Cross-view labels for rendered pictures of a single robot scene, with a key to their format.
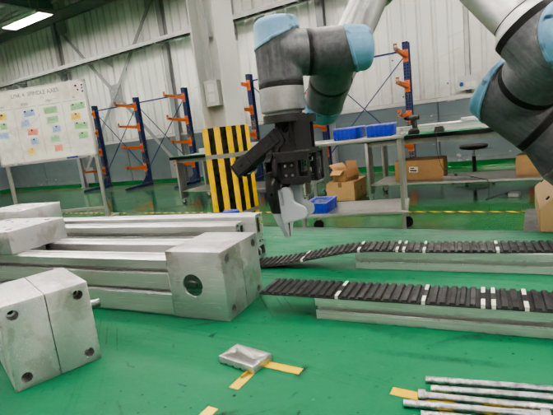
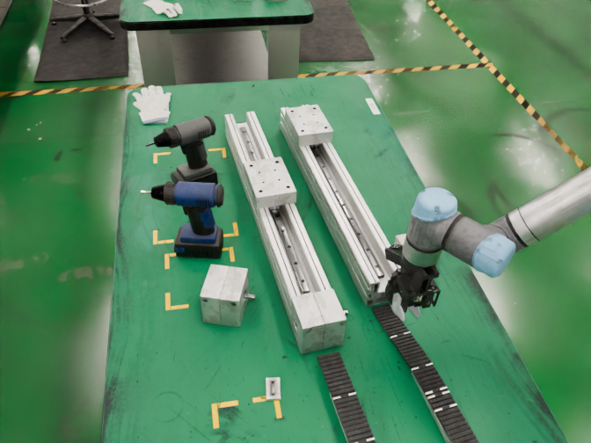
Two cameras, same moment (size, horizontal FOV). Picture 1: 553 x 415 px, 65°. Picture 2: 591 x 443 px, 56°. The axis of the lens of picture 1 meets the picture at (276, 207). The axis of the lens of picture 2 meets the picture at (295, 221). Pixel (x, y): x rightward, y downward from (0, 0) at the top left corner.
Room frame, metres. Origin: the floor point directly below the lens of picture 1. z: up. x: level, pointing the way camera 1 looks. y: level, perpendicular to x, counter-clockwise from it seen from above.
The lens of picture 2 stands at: (0.02, -0.42, 1.84)
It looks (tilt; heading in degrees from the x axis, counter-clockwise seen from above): 43 degrees down; 46
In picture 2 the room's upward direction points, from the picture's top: 2 degrees clockwise
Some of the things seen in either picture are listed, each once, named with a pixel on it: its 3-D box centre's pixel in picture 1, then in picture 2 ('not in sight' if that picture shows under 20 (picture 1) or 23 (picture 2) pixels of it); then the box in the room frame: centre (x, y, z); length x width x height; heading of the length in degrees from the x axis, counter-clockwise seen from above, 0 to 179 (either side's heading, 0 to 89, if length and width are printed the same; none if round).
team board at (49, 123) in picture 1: (50, 160); not in sight; (6.02, 2.99, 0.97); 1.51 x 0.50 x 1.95; 78
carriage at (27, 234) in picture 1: (12, 241); (269, 185); (0.80, 0.50, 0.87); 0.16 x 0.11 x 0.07; 64
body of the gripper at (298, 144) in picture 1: (291, 150); (416, 278); (0.74, -0.04, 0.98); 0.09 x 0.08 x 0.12; 64
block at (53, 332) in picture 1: (53, 319); (230, 295); (0.50, 0.28, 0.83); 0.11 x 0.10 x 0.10; 130
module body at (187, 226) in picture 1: (97, 239); (332, 189); (0.97, 0.41, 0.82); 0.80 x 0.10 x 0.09; 64
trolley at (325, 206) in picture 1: (348, 179); not in sight; (3.82, -0.66, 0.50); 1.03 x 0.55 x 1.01; 70
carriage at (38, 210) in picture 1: (21, 220); (308, 128); (1.08, 0.64, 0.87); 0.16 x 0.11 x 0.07; 64
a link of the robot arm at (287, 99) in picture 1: (283, 102); (423, 248); (0.75, -0.03, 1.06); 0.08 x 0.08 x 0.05
